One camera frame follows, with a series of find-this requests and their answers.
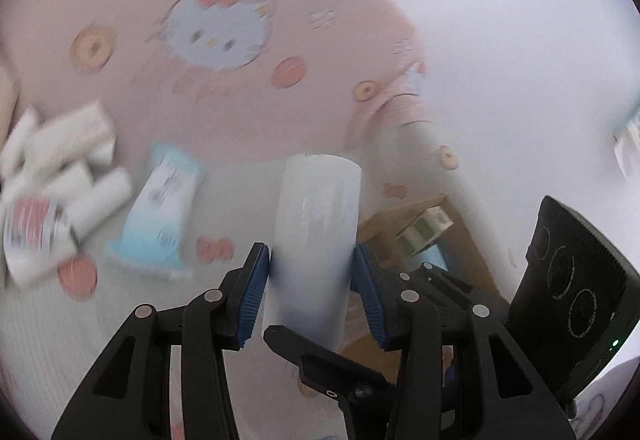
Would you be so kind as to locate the brown cardboard box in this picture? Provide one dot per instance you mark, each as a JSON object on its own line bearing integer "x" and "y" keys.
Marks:
{"x": 470, "y": 260}

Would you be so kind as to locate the green white small box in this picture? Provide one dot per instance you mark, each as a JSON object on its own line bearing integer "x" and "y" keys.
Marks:
{"x": 412, "y": 240}

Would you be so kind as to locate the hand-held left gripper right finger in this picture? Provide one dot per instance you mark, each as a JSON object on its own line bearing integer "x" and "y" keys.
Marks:
{"x": 372, "y": 305}

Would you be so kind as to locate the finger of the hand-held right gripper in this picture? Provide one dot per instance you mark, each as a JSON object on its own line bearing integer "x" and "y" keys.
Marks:
{"x": 350, "y": 385}
{"x": 445, "y": 282}

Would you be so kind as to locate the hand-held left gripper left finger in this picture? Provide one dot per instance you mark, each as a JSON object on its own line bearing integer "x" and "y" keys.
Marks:
{"x": 252, "y": 300}

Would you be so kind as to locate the white cardboard roll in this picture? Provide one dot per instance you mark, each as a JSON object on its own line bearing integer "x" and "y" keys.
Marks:
{"x": 315, "y": 230}

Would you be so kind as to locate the blue wet wipes packet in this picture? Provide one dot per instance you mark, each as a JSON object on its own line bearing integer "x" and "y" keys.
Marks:
{"x": 155, "y": 210}

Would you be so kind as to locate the white cartoon printed cloth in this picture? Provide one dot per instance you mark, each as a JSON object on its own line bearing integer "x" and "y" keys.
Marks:
{"x": 605, "y": 395}

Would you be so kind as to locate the pile of paper tubes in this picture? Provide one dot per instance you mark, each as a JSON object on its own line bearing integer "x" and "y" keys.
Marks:
{"x": 100, "y": 200}

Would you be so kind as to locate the red white spout pouch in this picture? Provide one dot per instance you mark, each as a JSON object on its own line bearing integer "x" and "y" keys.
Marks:
{"x": 32, "y": 225}

